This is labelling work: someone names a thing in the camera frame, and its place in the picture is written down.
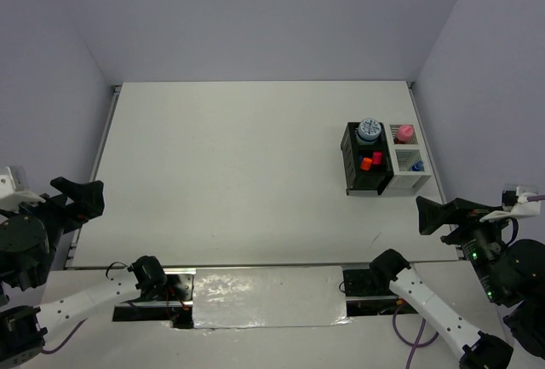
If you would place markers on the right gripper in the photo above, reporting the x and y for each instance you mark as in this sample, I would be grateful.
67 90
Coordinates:
466 212

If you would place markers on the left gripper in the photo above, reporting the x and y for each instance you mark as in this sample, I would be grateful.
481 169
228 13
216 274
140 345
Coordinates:
89 201

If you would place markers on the pink cap highlighter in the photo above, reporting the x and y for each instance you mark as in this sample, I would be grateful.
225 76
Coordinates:
377 158

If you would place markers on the orange cap highlighter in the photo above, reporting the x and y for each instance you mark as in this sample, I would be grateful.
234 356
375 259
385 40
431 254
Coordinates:
366 164

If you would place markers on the pink cap marker tube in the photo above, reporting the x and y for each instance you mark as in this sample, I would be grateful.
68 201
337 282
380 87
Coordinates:
404 134

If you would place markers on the blue white round jar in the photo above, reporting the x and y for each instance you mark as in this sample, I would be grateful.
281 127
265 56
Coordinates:
368 131

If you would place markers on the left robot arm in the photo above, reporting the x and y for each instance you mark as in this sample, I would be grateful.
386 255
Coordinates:
31 228

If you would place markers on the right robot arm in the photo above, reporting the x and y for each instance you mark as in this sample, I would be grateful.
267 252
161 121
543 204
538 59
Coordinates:
502 269

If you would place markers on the white slotted organizer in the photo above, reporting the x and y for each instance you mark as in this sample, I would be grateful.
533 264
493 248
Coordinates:
403 156

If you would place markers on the black slotted organizer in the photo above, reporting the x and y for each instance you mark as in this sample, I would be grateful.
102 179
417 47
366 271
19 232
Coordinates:
357 181

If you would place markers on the silver reflective tape sheet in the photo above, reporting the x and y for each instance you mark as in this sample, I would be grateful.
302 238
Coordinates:
248 298

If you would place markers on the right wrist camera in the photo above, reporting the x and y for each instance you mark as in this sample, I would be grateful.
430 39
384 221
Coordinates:
518 202

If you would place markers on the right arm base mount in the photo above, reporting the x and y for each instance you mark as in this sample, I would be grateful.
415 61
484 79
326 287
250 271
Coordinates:
365 298

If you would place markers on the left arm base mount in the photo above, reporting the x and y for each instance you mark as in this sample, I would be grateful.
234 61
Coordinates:
172 307

